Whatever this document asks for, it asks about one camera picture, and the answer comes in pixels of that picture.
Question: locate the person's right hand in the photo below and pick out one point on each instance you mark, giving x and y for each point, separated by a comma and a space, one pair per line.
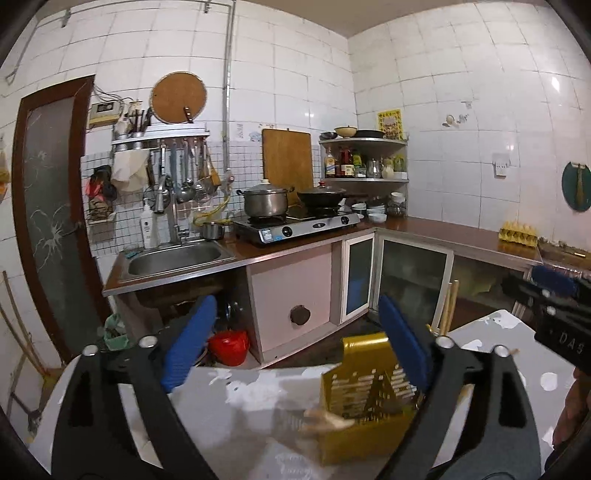
577, 403

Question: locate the wooden sticks by wall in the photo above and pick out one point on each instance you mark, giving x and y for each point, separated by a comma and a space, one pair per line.
22, 338

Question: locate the steel wall utensil rack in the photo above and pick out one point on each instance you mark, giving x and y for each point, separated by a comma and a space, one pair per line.
166, 159

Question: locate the steel kitchen sink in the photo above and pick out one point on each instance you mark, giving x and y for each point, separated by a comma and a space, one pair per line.
163, 261

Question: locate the yellow egg tray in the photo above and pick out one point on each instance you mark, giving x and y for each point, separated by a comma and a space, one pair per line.
519, 233

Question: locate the steel corner shelf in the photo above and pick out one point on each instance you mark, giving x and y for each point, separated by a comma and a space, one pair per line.
363, 155

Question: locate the steel cooking pot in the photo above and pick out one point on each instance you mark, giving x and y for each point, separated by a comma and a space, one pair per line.
265, 200

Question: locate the white dish soap bottle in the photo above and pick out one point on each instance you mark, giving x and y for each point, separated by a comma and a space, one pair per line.
148, 227

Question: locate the grey animal print tablecloth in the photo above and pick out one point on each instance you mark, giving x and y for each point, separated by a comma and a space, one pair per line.
245, 423

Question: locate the grey metal spoon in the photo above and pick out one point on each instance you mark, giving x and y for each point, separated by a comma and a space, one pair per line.
320, 422

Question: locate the black wok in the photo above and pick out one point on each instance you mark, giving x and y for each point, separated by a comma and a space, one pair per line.
324, 197

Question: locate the kitchen counter with cabinets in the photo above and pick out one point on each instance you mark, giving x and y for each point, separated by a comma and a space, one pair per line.
291, 295

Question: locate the dark wooden glass door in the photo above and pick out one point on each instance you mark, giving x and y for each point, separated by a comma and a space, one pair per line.
49, 214

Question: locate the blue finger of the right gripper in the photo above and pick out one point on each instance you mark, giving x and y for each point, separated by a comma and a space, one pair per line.
526, 293
561, 284

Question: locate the rectangular wooden cutting board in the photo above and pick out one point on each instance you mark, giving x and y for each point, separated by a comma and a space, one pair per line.
287, 159

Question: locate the silver gas stove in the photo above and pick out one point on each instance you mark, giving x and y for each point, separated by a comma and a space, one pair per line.
277, 229

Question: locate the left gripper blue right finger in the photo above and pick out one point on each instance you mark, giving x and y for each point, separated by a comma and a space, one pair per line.
499, 439

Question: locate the yellow wall poster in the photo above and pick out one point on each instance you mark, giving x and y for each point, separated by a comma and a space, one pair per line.
391, 124

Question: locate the white electric box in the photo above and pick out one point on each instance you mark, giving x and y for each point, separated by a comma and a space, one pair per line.
104, 113

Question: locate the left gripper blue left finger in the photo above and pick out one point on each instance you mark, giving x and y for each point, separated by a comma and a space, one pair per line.
92, 438

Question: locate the white wall socket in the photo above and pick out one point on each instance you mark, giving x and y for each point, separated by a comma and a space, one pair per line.
501, 163

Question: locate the yellow perforated utensil holder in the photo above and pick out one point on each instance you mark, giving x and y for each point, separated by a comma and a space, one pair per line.
370, 390

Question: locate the round wooden cutting board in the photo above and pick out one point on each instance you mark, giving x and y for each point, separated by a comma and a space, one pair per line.
178, 97

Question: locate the red pot under sink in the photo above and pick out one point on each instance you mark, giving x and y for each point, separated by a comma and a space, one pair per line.
229, 347

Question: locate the wooden chopstick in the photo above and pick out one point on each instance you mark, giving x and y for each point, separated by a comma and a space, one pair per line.
449, 307

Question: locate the green round wall board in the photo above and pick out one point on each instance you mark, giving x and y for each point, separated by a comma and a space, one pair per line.
576, 186

